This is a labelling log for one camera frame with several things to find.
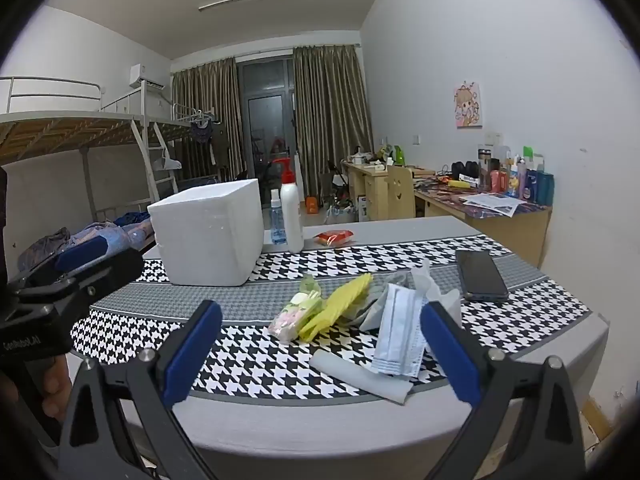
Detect crumpled clear plastic bag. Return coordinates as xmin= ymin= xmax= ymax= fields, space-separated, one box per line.
xmin=410 ymin=259 xmax=463 ymax=331

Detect ceiling tube light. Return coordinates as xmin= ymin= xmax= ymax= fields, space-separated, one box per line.
xmin=198 ymin=0 xmax=290 ymax=12

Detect black folding chair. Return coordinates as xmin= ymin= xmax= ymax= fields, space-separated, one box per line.
xmin=320 ymin=160 xmax=352 ymax=202

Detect cartoon wall poster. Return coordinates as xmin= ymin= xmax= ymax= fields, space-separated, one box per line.
xmin=453 ymin=82 xmax=486 ymax=128

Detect yellow foam net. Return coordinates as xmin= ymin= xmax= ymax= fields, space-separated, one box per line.
xmin=299 ymin=273 xmax=375 ymax=343

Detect houndstooth tablecloth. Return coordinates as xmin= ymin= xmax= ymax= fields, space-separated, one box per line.
xmin=70 ymin=232 xmax=598 ymax=402

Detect person's left hand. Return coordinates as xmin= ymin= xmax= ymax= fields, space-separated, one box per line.
xmin=42 ymin=355 xmax=74 ymax=419

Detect white pump bottle red top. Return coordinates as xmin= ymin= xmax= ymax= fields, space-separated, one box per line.
xmin=272 ymin=157 xmax=305 ymax=253

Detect blue face mask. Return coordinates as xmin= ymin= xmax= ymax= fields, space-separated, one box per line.
xmin=372 ymin=282 xmax=427 ymax=377

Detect wooden chair with smiley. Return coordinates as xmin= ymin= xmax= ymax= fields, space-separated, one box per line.
xmin=387 ymin=165 xmax=417 ymax=219

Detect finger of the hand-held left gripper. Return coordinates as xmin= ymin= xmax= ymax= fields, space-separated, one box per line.
xmin=7 ymin=247 xmax=146 ymax=320
xmin=10 ymin=237 xmax=108 ymax=286

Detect clear packet of pastel puffs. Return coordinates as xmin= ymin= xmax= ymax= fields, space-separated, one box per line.
xmin=267 ymin=275 xmax=323 ymax=343

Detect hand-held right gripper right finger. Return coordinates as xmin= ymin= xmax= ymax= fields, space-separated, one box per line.
xmin=420 ymin=302 xmax=587 ymax=480

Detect brown curtain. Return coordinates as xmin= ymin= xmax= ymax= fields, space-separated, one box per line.
xmin=171 ymin=57 xmax=246 ymax=183
xmin=292 ymin=45 xmax=375 ymax=200

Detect blue spray bottle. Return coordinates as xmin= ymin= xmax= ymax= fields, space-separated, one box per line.
xmin=270 ymin=190 xmax=288 ymax=246

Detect blue patterned quilt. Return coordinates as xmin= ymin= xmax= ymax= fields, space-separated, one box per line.
xmin=17 ymin=212 xmax=156 ymax=272

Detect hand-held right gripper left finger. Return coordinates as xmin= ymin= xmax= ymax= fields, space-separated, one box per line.
xmin=56 ymin=300 xmax=223 ymax=480

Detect glass balcony door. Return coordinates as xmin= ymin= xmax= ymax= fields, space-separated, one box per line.
xmin=239 ymin=57 xmax=297 ymax=181

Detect plain wooden desk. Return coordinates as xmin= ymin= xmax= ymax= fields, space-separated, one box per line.
xmin=341 ymin=159 xmax=436 ymax=222

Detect grey sock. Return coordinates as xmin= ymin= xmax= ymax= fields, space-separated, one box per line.
xmin=357 ymin=272 xmax=416 ymax=333

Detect white foam box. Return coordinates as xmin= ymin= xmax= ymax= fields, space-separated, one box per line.
xmin=147 ymin=178 xmax=265 ymax=287

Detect wooden desk with colourful top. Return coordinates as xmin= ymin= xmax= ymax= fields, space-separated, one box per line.
xmin=414 ymin=180 xmax=553 ymax=268

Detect white papers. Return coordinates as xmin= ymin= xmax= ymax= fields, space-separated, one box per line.
xmin=462 ymin=193 xmax=526 ymax=217

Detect white air conditioner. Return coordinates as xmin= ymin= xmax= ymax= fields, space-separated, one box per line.
xmin=129 ymin=64 xmax=166 ymax=91

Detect red snack packet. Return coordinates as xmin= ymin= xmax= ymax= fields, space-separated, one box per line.
xmin=313 ymin=230 xmax=355 ymax=247

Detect row of toiletry bottles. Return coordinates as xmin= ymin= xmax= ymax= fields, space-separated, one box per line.
xmin=477 ymin=145 xmax=555 ymax=206

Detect black smartphone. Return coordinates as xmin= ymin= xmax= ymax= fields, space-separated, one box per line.
xmin=455 ymin=250 xmax=510 ymax=302

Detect hanging dark clothes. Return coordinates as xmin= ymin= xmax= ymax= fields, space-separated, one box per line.
xmin=189 ymin=115 xmax=231 ymax=166

